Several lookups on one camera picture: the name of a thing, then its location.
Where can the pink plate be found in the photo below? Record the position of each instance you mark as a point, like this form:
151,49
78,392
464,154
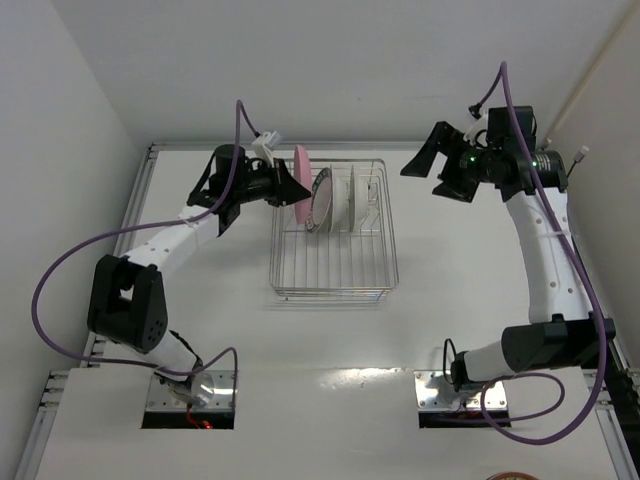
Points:
303,175

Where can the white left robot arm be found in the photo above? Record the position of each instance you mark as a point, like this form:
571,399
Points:
127,302

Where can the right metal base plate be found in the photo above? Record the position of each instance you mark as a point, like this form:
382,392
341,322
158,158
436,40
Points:
435,395

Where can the brown round object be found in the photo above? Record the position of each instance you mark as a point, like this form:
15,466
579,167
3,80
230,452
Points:
512,475

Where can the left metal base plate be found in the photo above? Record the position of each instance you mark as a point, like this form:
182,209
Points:
211,391

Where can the green rimmed lettered plate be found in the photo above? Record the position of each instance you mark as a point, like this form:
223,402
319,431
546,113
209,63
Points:
320,201

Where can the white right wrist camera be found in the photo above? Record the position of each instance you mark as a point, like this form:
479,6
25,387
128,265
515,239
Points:
478,129

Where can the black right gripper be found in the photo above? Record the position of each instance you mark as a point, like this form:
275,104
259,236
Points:
454,166

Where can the metal base plate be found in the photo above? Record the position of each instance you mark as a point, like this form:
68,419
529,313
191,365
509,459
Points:
435,395
211,391

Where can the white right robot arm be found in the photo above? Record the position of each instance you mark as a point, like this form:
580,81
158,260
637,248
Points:
565,328

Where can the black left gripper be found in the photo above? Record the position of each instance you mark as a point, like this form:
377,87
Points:
275,181

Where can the white plate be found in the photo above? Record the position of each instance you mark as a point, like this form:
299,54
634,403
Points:
358,199
340,202

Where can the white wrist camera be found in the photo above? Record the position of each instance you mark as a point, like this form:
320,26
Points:
478,129
264,146

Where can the metal wire dish rack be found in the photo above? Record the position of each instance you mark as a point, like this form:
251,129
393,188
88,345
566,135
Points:
346,251

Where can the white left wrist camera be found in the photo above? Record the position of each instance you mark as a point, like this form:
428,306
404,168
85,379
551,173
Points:
264,146

